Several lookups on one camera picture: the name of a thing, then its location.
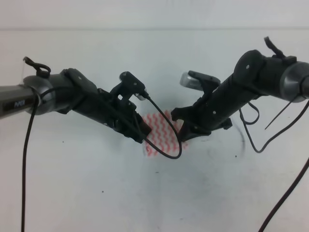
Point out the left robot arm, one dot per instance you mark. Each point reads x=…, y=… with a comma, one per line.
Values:
x=70, y=90

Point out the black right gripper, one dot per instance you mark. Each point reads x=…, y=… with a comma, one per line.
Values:
x=213, y=110

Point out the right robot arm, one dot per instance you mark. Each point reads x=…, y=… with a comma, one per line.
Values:
x=254, y=75

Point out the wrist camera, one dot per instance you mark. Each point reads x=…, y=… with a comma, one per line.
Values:
x=134, y=85
x=199, y=81

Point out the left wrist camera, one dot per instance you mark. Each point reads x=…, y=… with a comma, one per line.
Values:
x=134, y=85

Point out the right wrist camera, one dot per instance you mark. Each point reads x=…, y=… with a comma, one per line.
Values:
x=199, y=81

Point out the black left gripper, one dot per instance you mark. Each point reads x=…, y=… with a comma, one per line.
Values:
x=113, y=109

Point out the pink white wavy-striped towel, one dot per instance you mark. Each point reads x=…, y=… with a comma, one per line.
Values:
x=161, y=135

